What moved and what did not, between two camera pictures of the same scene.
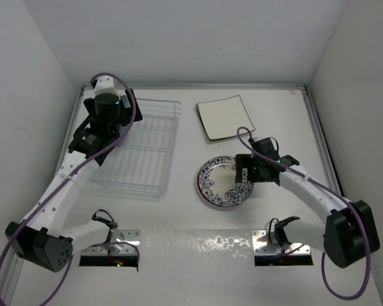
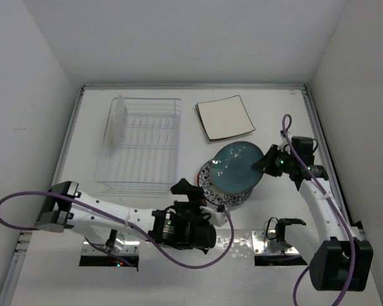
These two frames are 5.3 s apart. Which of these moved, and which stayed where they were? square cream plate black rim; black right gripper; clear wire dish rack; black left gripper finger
Moved: black right gripper; black left gripper finger
Stayed: square cream plate black rim; clear wire dish rack
